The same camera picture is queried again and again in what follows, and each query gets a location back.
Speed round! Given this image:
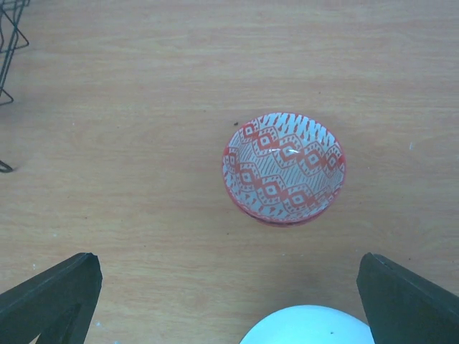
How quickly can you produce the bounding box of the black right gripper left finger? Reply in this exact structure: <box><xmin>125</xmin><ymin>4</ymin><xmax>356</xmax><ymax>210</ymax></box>
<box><xmin>1</xmin><ymin>252</ymin><xmax>103</xmax><ymax>343</ymax></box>

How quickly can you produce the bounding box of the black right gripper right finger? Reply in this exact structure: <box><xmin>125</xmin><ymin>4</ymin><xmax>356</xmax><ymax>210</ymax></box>
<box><xmin>356</xmin><ymin>252</ymin><xmax>458</xmax><ymax>344</ymax></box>

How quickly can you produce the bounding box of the white ceramic bowl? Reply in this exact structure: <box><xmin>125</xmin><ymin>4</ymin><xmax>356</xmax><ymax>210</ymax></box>
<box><xmin>240</xmin><ymin>305</ymin><xmax>374</xmax><ymax>344</ymax></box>

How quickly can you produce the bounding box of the red patterned bowl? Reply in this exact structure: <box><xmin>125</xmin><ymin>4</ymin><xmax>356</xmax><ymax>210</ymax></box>
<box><xmin>222</xmin><ymin>113</ymin><xmax>347</xmax><ymax>226</ymax></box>

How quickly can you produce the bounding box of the black wire dish rack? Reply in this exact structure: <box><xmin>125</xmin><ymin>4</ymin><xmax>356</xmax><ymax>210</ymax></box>
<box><xmin>0</xmin><ymin>0</ymin><xmax>31</xmax><ymax>174</ymax></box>

